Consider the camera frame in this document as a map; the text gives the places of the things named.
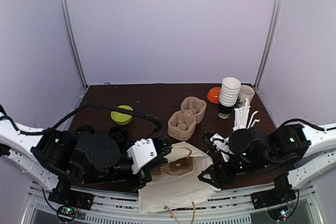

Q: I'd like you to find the white paper takeout bag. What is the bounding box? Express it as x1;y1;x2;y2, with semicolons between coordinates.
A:
139;142;218;214

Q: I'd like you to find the single cardboard cup carrier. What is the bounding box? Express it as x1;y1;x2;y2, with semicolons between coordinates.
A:
151;157;193;180

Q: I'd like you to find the stack of black cup lids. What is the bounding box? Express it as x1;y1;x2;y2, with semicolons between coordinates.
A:
108;126;129;145

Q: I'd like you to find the stack of cardboard cup carriers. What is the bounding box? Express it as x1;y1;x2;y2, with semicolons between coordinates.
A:
167;97;207;141

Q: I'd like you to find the black plastic cup lid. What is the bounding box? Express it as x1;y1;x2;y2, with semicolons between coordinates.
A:
75;124;95;137

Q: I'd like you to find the stack of white paper cups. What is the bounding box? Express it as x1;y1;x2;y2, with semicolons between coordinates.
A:
218;77;241;119

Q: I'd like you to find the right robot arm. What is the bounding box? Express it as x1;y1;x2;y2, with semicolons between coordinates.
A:
198;119;335;189

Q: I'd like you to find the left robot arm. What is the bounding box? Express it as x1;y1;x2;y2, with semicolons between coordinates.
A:
1;103;162;190

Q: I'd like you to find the glass of white wrapped straws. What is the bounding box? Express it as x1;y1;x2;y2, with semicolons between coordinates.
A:
233;98;260;131

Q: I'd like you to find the green plastic bowl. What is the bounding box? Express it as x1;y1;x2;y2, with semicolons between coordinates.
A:
110;105;133;125

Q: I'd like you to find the orange plastic bowl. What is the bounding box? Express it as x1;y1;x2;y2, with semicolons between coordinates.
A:
207;87;221;104

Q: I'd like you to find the ceramic mug with tree print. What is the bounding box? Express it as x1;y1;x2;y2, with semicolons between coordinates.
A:
237;85;255;103

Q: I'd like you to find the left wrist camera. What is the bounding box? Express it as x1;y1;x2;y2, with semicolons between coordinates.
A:
126;136;172;174

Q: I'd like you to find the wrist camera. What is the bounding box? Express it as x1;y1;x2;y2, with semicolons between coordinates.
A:
201;131;233;163
126;136;172;174

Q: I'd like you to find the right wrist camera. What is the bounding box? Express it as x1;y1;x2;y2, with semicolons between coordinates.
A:
201;131;233;163

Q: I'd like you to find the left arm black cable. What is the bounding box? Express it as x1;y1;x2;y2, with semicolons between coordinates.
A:
15;103;162;137

